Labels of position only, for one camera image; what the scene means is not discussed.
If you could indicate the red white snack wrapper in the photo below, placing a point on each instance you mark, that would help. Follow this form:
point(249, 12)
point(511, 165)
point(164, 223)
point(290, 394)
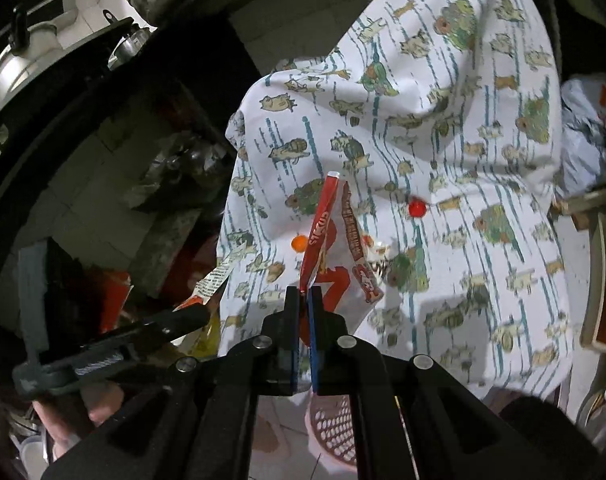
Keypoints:
point(333, 240)

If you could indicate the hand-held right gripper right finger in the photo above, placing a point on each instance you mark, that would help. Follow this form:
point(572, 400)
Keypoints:
point(315, 340)

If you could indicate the wooden tray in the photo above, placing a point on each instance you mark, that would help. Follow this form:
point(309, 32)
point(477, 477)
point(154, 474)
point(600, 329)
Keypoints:
point(603, 285)

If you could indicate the person's left hand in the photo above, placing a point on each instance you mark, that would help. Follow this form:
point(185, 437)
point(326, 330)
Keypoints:
point(70, 420)

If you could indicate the animal printed cloth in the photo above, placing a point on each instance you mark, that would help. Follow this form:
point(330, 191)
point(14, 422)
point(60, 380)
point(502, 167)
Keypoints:
point(408, 160)

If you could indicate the small orange ball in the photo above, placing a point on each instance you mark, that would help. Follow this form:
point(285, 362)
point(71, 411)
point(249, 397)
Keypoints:
point(299, 243)

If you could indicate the dark counter slab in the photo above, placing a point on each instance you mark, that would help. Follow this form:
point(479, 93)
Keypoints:
point(108, 70)

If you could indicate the torn white wrapper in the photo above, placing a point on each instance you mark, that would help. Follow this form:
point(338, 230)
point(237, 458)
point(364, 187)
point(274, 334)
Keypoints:
point(213, 282)

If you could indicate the small metal ladle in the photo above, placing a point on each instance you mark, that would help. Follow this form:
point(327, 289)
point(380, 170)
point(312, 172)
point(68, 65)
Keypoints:
point(128, 42)

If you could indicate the pink plastic basket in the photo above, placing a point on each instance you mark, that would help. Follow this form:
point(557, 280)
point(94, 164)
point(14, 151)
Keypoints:
point(333, 427)

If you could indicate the small red ball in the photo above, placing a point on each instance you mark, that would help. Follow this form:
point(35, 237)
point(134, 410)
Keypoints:
point(416, 207)

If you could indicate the lidded metal cooker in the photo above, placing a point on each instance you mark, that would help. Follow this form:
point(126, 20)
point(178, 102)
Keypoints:
point(20, 60)

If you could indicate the red board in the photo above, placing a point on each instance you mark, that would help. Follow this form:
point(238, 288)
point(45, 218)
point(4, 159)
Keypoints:
point(114, 297)

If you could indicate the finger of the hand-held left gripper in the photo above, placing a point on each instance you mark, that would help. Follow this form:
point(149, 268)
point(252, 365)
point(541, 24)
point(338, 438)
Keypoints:
point(178, 319)

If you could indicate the blue white plastic bag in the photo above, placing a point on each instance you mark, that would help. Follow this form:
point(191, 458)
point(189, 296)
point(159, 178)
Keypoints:
point(590, 125)

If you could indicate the silver foil bag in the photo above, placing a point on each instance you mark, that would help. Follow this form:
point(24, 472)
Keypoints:
point(193, 160)

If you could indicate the yellow plastic bag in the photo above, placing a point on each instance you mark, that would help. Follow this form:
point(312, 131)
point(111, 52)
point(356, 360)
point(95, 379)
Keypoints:
point(207, 332)

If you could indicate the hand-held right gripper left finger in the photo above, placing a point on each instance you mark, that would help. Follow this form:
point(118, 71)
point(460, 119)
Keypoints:
point(294, 340)

